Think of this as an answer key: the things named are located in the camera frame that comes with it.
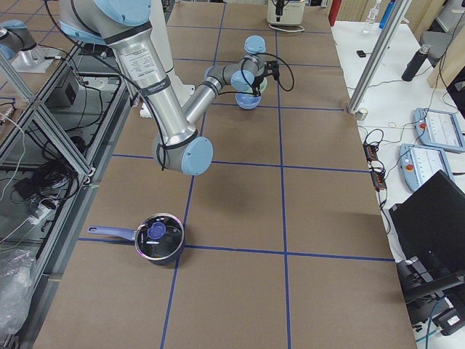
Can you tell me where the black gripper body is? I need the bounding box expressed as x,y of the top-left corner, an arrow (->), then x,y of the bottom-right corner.
254,70 -> 266,84

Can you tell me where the blue bowl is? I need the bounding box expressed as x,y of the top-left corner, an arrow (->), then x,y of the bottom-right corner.
235,93 -> 262,110

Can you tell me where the green bowl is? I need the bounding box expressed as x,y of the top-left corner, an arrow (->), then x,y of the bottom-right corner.
246,78 -> 267,93

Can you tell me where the cream white toaster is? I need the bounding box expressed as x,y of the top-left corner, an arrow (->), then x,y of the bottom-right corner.
267,0 -> 307,26

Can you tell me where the clear plastic water bottle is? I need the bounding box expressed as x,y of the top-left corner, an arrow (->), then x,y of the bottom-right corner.
362,0 -> 381,34

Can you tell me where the upper black orange adapter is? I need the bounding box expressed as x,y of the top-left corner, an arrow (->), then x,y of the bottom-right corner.
363,143 -> 379,162

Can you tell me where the black orange adapter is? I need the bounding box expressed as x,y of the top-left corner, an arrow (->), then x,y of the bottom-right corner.
363,143 -> 379,162
370,170 -> 387,192

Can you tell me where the black water bottle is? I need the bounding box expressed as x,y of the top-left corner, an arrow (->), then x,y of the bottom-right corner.
401,44 -> 431,81

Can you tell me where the lower black orange adapter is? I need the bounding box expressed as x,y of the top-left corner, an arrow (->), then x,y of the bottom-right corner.
370,170 -> 387,192

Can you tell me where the grey office chair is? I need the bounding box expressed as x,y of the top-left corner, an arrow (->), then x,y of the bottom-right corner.
420,31 -> 452,66

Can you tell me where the dark blue saucepan with lid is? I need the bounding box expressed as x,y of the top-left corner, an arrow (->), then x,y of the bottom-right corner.
87,213 -> 185,265

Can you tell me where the near teach pendant tablet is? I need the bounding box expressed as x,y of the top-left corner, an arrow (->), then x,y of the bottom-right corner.
399,143 -> 455,192

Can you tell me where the teach pendant tablet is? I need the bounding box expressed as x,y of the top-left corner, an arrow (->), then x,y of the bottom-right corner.
399,143 -> 455,192
413,108 -> 464,153

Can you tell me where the far teach pendant tablet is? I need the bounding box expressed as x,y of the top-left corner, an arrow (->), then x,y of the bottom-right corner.
413,108 -> 464,153

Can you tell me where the black laptop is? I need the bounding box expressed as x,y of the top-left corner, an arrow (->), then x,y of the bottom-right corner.
389,170 -> 464,271

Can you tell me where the black monitor stand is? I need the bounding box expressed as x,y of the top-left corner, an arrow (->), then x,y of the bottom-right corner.
396,259 -> 464,304

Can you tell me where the crumpled clear plastic bag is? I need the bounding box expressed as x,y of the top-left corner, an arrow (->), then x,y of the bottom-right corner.
1,249 -> 36,337

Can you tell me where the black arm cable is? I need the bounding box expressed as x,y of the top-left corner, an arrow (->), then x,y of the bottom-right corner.
217,52 -> 294,96

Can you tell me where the white central pedestal column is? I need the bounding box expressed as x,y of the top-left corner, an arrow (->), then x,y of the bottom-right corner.
149,0 -> 195,106

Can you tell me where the aluminium frame post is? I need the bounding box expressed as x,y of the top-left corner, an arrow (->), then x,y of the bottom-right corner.
347,0 -> 411,114

